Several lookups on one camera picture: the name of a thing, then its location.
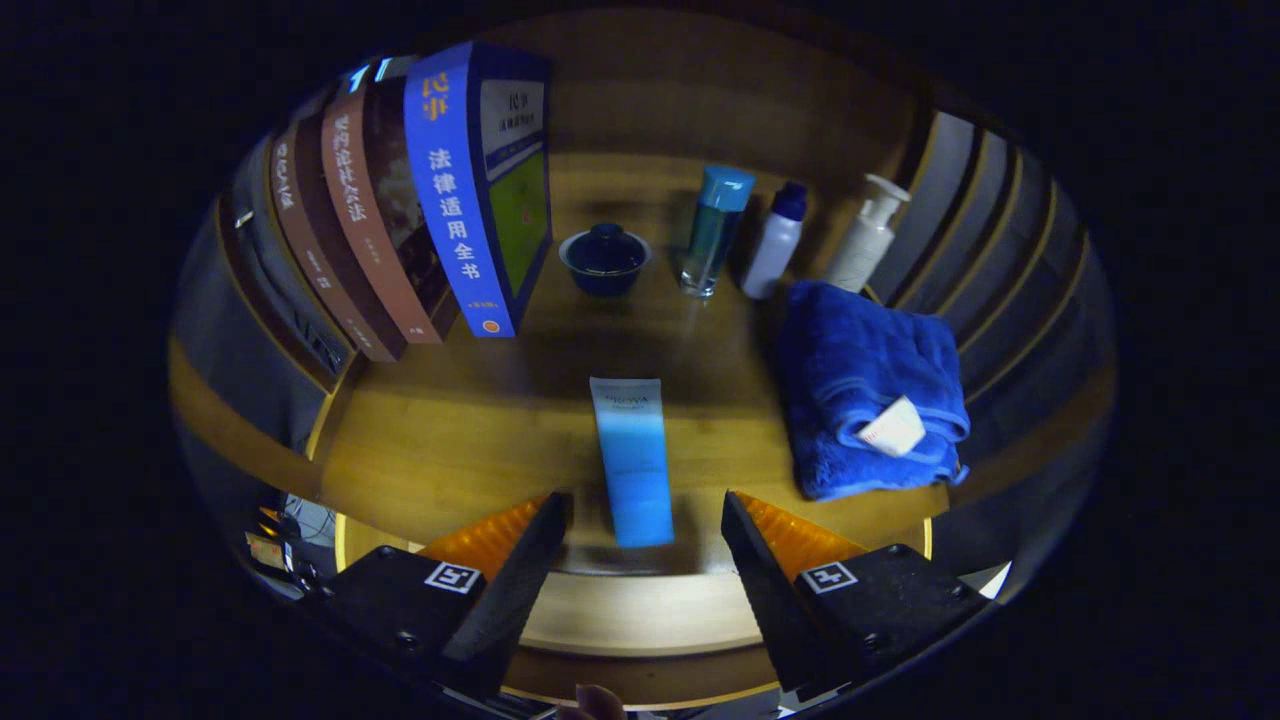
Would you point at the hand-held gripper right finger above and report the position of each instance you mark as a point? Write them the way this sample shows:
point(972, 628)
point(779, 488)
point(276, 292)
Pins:
point(765, 590)

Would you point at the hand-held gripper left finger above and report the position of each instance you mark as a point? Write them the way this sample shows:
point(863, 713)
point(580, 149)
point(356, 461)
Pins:
point(510, 590)

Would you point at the blue cosmetic tube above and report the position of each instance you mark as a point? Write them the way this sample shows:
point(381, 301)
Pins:
point(632, 465)

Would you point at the wooden countertop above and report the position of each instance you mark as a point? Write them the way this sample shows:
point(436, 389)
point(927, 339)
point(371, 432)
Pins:
point(470, 440)

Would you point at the wooden cabinet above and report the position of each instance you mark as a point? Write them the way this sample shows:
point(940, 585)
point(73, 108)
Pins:
point(650, 100)

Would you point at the dark equipment box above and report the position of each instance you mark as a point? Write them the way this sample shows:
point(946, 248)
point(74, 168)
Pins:
point(275, 555)

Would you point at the blue folded towel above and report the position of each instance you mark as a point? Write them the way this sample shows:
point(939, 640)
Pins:
point(860, 370)

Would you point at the white bottle with blue cap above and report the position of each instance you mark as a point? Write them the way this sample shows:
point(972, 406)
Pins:
point(772, 250)

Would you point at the dark blue lidded teacup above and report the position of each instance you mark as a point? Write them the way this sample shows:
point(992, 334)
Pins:
point(605, 262)

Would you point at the clear teal bottle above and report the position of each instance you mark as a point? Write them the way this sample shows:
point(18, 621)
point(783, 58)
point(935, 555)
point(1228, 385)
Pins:
point(712, 240)

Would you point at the white pump bottle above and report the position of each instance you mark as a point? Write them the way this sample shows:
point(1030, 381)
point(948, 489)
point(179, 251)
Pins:
point(862, 245)

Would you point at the dark brown book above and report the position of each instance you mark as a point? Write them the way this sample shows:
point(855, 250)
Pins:
point(320, 260)

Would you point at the reddish brown book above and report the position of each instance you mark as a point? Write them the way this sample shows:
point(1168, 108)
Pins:
point(370, 230)

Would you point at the blue book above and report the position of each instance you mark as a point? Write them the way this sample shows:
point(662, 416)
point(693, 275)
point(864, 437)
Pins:
point(450, 200)

